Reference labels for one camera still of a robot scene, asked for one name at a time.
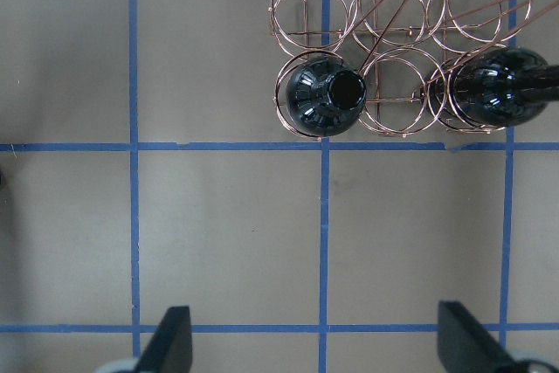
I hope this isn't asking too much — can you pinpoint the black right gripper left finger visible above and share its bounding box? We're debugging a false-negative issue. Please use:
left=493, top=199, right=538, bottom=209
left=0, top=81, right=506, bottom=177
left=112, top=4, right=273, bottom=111
left=135, top=306, right=193, bottom=373

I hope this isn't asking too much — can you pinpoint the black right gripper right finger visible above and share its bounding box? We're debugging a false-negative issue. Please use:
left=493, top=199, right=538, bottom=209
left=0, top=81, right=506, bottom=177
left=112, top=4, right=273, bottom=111
left=437, top=300, right=515, bottom=373

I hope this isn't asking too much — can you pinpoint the dark wine bottle rear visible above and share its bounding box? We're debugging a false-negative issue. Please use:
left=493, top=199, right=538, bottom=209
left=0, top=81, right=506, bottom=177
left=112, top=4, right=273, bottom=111
left=448, top=47, right=558, bottom=127

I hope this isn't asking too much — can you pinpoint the dark wine bottle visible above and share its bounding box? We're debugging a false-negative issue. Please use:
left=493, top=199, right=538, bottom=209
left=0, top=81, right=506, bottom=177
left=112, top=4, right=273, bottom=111
left=448, top=47, right=558, bottom=127
left=286, top=55, right=367, bottom=137

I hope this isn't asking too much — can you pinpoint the dark wine bottle front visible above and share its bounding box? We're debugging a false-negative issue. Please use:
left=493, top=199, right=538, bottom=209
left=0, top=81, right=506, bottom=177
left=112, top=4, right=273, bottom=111
left=286, top=55, right=367, bottom=137

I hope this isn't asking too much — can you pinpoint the copper wire bottle basket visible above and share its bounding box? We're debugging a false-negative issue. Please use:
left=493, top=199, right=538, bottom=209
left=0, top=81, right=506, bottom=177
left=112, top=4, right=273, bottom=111
left=268, top=0, right=558, bottom=139

